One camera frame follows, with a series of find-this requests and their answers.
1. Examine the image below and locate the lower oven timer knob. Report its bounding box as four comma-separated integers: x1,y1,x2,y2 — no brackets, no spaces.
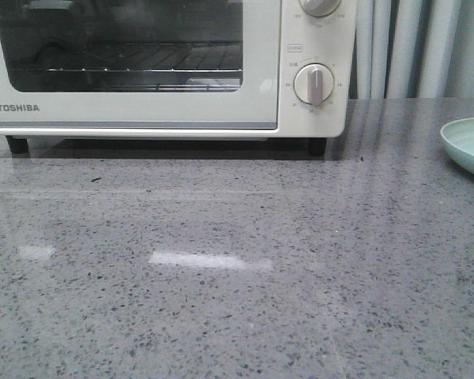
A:
294,63,335,107

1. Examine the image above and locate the black right oven foot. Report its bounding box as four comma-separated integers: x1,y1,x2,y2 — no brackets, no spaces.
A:
307,137,327,157

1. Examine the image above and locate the light green plate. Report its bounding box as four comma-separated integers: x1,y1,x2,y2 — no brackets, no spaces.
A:
440,118,474,174

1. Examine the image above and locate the metal wire oven rack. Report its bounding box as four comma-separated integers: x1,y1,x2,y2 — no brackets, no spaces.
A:
6,43,243,92

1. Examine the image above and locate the upper oven dial knob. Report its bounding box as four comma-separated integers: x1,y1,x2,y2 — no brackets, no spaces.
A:
299,0,341,17

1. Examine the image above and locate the glass oven door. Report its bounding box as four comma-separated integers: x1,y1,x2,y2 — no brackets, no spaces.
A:
0,1,282,129

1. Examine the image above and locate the white Toshiba toaster oven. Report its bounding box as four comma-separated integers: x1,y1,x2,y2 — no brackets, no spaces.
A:
0,1,357,141

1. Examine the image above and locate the black oven foot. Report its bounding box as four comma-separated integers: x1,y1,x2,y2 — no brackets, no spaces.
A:
6,135,29,155
307,137,327,157

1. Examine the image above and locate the grey pleated curtain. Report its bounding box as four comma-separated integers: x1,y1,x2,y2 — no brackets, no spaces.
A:
350,0,474,99

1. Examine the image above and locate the black left oven foot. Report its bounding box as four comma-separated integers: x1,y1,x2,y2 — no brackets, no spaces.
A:
6,135,29,155

